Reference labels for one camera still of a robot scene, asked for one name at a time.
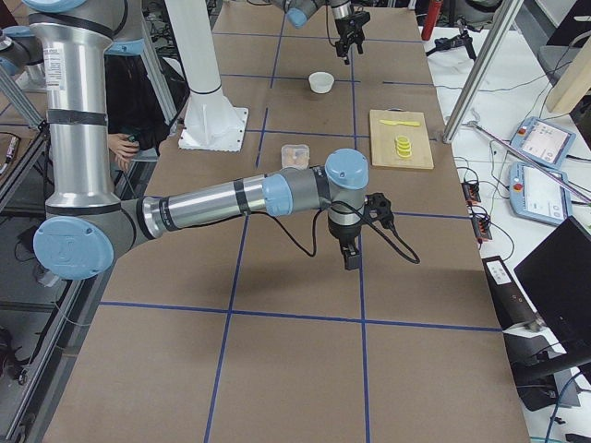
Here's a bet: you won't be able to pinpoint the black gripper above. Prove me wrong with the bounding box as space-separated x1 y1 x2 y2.
328 219 362 269
335 17 365 65

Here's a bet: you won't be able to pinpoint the clear plastic egg box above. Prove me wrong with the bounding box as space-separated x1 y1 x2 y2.
281 144 309 170

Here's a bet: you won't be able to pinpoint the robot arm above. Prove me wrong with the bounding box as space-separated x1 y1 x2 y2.
28 1 368 280
267 0 370 65

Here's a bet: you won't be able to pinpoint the black box with label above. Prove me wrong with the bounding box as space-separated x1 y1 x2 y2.
482 256 542 332

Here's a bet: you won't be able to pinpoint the white bowl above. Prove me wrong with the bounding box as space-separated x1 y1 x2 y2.
308 71 335 94

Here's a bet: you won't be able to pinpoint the yellow plastic knife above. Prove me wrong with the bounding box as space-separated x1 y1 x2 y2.
379 119 421 127

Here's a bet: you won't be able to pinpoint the wooden cutting board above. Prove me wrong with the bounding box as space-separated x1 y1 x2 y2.
369 110 434 170

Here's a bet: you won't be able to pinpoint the lemon slices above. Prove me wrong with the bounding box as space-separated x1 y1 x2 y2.
395 136 413 159

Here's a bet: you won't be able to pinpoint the near teach pendant tablet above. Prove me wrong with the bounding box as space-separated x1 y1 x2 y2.
509 162 573 226

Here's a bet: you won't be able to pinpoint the teach pendant tablet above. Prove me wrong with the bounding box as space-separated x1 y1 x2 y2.
509 162 573 226
510 117 576 169

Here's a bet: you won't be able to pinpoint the black laptop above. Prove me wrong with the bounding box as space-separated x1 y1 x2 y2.
514 216 590 351

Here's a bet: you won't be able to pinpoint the metal reacher grabber stick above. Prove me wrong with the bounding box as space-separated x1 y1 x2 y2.
463 120 591 206

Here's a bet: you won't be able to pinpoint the far teach pendant tablet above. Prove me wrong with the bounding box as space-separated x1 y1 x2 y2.
510 117 576 169

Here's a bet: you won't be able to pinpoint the seated person dark jacket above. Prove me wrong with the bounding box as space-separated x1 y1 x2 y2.
105 55 168 171

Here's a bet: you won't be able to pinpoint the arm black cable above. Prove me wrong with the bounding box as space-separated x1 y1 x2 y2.
248 200 422 265
324 0 338 47

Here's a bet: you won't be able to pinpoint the black tripod handle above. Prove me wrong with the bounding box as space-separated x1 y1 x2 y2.
426 19 479 62

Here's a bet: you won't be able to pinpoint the white centre column mount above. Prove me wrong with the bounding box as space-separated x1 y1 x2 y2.
165 0 248 152

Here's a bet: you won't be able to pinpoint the aluminium frame post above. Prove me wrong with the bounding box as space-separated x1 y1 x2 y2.
442 0 524 144

